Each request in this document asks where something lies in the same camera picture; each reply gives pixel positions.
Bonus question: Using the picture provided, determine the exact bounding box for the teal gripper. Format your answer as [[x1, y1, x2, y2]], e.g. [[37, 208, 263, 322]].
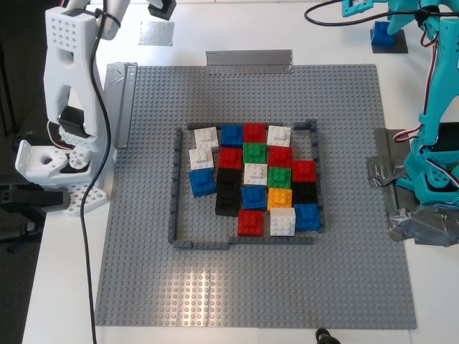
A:
[[385, 0, 420, 37]]

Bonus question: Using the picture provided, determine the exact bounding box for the blue lego cube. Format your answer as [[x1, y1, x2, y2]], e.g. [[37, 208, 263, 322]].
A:
[[370, 21, 397, 47], [188, 168, 217, 198], [293, 203, 321, 231], [240, 185, 268, 211], [219, 124, 245, 148]]

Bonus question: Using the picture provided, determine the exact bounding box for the white lego cube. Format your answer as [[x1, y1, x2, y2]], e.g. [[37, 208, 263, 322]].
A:
[[267, 125, 292, 148], [269, 206, 297, 237], [243, 163, 269, 187], [189, 147, 215, 171], [193, 127, 219, 151]]

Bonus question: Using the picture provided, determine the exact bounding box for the red lego cube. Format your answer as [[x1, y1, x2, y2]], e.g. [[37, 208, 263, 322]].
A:
[[290, 160, 316, 183], [268, 145, 293, 168], [217, 146, 244, 170], [242, 123, 267, 144], [237, 209, 265, 237]]

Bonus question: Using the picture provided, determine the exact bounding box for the green lego cube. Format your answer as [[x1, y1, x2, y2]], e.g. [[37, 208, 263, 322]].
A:
[[267, 166, 292, 190], [242, 142, 268, 165]]

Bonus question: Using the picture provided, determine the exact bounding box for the orange lego cube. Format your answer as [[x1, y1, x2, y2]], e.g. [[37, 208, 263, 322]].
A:
[[267, 188, 293, 209]]

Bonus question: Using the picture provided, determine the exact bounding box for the dark grey tape square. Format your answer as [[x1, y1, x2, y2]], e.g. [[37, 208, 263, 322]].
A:
[[371, 28, 409, 54]]

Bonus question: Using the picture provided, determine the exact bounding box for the flat dark grey tape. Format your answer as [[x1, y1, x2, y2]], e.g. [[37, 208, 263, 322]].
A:
[[374, 127, 413, 213]]

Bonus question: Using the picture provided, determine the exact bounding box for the crumpled silver tape wad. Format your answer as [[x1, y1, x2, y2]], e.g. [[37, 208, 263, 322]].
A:
[[366, 156, 410, 189], [389, 204, 459, 248]]

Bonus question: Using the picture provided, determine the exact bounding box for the grey ribbed tape strip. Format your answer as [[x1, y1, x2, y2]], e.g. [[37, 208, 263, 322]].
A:
[[206, 49, 295, 75]]

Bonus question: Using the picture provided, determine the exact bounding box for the silver tape square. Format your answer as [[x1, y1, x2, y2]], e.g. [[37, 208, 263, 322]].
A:
[[138, 21, 176, 47]]

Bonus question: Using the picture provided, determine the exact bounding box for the shiny silver tape strip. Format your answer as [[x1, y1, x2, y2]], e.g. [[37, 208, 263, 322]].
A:
[[106, 62, 139, 150]]

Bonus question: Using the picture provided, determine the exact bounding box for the grey lego baseplate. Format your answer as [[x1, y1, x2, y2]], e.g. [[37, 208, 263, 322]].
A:
[[93, 64, 419, 330]]

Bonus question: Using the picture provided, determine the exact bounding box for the black knob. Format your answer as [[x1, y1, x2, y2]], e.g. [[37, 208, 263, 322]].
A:
[[315, 328, 345, 344]]

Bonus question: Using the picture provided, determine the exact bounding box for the black table clamp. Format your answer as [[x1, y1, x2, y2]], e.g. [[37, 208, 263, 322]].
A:
[[0, 181, 71, 254]]

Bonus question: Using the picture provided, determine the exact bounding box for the teal wrist camera module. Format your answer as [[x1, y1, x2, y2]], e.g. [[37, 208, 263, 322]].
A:
[[340, 0, 376, 18]]

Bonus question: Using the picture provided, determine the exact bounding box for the black camera cable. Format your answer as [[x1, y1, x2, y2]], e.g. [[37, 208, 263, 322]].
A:
[[303, 0, 437, 27], [79, 0, 121, 344]]

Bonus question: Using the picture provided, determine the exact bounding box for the dark grey lego wall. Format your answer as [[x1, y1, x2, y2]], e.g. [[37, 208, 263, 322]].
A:
[[173, 235, 316, 251], [308, 121, 326, 234], [186, 120, 318, 132], [168, 128, 184, 244]]

